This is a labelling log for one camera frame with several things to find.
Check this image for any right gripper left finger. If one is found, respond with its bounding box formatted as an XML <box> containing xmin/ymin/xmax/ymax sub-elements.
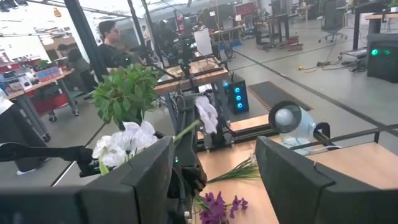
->
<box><xmin>0</xmin><ymin>136</ymin><xmax>175</xmax><ymax>224</ymax></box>

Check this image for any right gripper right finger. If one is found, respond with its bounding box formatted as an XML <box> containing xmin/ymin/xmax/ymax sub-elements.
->
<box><xmin>255</xmin><ymin>136</ymin><xmax>398</xmax><ymax>224</ymax></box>

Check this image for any purple flower bunch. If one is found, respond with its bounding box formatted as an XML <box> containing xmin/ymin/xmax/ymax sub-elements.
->
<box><xmin>194</xmin><ymin>190</ymin><xmax>249</xmax><ymax>224</ymax></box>

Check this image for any white flower bunch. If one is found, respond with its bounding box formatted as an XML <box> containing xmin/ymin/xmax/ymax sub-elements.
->
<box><xmin>91</xmin><ymin>95</ymin><xmax>220</xmax><ymax>177</ymax></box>
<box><xmin>207</xmin><ymin>151</ymin><xmax>261</xmax><ymax>184</ymax></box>

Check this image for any black horizontal bar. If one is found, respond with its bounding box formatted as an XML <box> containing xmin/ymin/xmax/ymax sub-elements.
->
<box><xmin>0</xmin><ymin>142</ymin><xmax>105</xmax><ymax>179</ymax></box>

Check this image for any computer tower with blue lights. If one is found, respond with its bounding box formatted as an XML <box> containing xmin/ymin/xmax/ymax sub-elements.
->
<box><xmin>223</xmin><ymin>73</ymin><xmax>250</xmax><ymax>114</ymax></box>

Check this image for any black mat with hazard stripes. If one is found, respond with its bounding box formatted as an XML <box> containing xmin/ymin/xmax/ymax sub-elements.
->
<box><xmin>248</xmin><ymin>80</ymin><xmax>313</xmax><ymax>112</ymax></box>

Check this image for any potted green leafy plant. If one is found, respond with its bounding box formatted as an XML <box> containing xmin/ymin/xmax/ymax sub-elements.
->
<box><xmin>91</xmin><ymin>63</ymin><xmax>162</xmax><ymax>131</ymax></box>

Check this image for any red tool cabinet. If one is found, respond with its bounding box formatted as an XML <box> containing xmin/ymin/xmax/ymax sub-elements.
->
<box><xmin>30</xmin><ymin>92</ymin><xmax>73</xmax><ymax>115</ymax></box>

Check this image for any cluttered wooden workbench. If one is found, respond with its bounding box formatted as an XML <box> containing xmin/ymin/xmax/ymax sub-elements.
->
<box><xmin>0</xmin><ymin>67</ymin><xmax>81</xmax><ymax>142</ymax></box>

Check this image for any white board panel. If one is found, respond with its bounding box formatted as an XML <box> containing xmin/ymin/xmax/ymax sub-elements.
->
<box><xmin>193</xmin><ymin>28</ymin><xmax>214</xmax><ymax>57</ymax></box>

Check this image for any person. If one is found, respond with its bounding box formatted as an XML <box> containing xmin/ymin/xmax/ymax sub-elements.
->
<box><xmin>57</xmin><ymin>43</ymin><xmax>94</xmax><ymax>93</ymax></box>
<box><xmin>97</xmin><ymin>20</ymin><xmax>135</xmax><ymax>68</ymax></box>

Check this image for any computer tower with green lights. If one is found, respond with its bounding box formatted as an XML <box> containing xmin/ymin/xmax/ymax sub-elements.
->
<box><xmin>366</xmin><ymin>32</ymin><xmax>398</xmax><ymax>84</ymax></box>

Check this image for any black office chair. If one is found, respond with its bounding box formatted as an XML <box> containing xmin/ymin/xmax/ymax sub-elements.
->
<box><xmin>317</xmin><ymin>0</ymin><xmax>348</xmax><ymax>44</ymax></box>

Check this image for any black aluminium table frame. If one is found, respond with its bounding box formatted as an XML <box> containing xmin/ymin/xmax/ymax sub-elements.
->
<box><xmin>195</xmin><ymin>119</ymin><xmax>398</xmax><ymax>154</ymax></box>

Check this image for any wooden workbench with black frame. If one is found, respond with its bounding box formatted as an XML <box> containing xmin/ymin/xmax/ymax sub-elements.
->
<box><xmin>154</xmin><ymin>55</ymin><xmax>230</xmax><ymax>96</ymax></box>

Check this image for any black upright frame post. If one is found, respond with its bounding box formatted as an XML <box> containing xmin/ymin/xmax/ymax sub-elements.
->
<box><xmin>126</xmin><ymin>0</ymin><xmax>152</xmax><ymax>67</ymax></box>
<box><xmin>63</xmin><ymin>0</ymin><xmax>109</xmax><ymax>84</ymax></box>

